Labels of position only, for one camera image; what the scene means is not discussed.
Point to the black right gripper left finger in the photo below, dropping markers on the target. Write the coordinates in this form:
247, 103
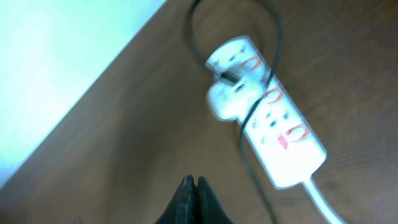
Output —
181, 208

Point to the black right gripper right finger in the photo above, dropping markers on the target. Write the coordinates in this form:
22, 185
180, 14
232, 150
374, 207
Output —
211, 211

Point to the white USB charger adapter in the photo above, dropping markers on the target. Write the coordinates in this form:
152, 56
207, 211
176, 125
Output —
234, 93

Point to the white power strip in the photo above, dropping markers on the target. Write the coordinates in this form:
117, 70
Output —
280, 136

